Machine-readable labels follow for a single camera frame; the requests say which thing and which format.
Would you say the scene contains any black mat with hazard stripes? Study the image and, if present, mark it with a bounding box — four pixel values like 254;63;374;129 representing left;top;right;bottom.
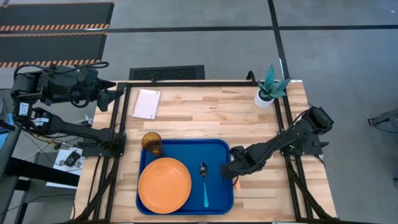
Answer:
0;30;108;68
0;1;115;32

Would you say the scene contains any white spiral notebook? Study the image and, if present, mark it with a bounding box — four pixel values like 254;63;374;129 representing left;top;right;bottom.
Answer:
131;88;162;121

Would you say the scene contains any black aluminium table frame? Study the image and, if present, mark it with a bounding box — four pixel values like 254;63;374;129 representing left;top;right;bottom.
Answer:
71;79;336;223

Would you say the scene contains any spoon with blue handle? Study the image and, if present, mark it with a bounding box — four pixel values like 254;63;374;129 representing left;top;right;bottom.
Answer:
198;162;210;208

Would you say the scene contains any black handheld controller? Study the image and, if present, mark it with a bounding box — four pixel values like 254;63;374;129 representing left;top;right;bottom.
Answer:
63;151;82;167

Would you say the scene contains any amber ribbed glass cup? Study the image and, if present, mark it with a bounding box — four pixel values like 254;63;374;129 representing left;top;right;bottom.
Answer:
141;131;164;157

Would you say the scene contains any grey side desk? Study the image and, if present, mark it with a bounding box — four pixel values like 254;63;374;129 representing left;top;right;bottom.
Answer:
0;88;34;178

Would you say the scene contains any orange plastic plate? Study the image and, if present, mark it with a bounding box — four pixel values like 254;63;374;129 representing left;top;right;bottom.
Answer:
137;157;193;215

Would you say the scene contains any black floor vent grille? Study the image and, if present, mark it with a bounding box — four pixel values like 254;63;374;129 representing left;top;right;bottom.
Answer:
129;65;206;81

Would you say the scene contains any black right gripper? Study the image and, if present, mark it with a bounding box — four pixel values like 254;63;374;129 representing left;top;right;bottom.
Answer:
220;145;265;180

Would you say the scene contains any white paper sheet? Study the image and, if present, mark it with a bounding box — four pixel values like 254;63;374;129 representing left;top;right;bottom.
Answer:
46;147;83;189

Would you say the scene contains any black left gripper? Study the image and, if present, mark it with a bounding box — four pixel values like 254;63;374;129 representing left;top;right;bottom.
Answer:
67;67;124;113

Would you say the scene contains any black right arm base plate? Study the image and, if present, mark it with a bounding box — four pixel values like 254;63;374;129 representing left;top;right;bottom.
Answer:
279;130;330;156

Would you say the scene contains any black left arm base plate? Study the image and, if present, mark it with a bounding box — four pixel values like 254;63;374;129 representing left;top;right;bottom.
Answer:
81;132;127;157

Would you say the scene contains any blue plastic tray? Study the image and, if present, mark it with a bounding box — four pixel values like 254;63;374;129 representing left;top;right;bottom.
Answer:
136;138;234;216

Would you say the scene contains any succulent plant in white pot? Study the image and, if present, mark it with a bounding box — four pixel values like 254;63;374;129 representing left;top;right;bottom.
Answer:
254;63;293;110

